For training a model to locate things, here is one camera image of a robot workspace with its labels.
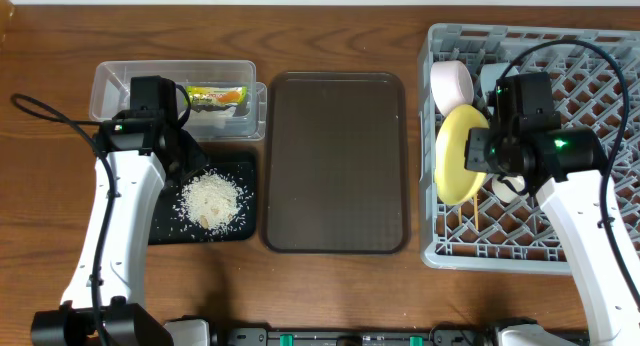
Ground white cup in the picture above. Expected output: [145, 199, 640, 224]
[491, 175, 525, 203]

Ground green snack wrapper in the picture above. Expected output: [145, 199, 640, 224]
[186, 86, 247, 107]

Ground white tissue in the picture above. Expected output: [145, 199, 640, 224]
[188, 106, 236, 128]

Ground light blue bowl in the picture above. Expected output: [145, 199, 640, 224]
[479, 63, 509, 102]

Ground yellow plate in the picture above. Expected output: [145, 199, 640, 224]
[434, 105, 489, 206]

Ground rice leftovers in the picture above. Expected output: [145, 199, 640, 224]
[172, 171, 254, 236]

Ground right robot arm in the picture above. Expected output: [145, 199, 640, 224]
[464, 72, 639, 345]

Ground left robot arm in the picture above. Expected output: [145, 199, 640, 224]
[31, 76, 204, 345]

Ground grey dishwasher rack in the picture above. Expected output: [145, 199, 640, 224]
[417, 23, 639, 275]

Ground black waste tray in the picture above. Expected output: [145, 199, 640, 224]
[149, 152, 257, 245]

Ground clear plastic bin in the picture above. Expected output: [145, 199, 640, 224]
[89, 60, 267, 142]

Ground brown serving tray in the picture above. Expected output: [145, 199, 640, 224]
[262, 71, 410, 255]

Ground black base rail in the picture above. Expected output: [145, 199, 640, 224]
[164, 315, 591, 346]

